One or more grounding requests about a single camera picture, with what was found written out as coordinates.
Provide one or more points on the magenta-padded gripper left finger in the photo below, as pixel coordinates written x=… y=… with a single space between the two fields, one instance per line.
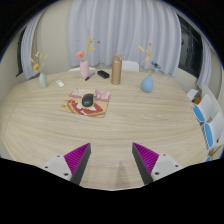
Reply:
x=71 y=165

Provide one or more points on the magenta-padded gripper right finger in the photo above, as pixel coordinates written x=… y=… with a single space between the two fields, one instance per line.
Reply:
x=151 y=165

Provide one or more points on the black computer mouse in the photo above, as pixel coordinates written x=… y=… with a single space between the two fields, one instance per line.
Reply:
x=88 y=100

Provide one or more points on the printed cartoon mouse pad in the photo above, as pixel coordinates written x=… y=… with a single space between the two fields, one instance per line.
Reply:
x=100 y=106

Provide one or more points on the blue and white chairs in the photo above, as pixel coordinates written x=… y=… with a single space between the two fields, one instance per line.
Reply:
x=211 y=128

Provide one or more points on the blue vase with dried flowers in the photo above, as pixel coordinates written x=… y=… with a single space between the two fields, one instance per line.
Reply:
x=147 y=84

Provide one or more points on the small white remote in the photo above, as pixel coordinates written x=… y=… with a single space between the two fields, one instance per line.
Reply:
x=60 y=83

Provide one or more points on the green vase with dried flowers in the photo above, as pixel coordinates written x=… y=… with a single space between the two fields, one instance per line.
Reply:
x=43 y=81

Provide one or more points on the dark pen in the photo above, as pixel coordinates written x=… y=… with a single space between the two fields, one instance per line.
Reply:
x=89 y=76

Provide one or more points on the white chair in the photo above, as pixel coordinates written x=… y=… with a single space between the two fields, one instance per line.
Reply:
x=130 y=66
x=75 y=69

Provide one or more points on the pink vase with dried flowers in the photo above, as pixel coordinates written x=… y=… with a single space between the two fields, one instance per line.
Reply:
x=84 y=70

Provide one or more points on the small black case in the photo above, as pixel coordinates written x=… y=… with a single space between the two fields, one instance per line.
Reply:
x=103 y=74

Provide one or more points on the tan metal drink bottle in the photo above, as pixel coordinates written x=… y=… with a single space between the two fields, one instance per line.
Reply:
x=116 y=70

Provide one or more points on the narrow white curtain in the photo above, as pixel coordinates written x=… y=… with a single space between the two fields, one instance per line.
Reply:
x=31 y=46
x=205 y=66

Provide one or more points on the dark framed window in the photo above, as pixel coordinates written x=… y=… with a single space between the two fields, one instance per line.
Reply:
x=190 y=50
x=20 y=53

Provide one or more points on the wide white curtain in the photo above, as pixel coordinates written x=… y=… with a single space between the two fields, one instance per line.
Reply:
x=126 y=30

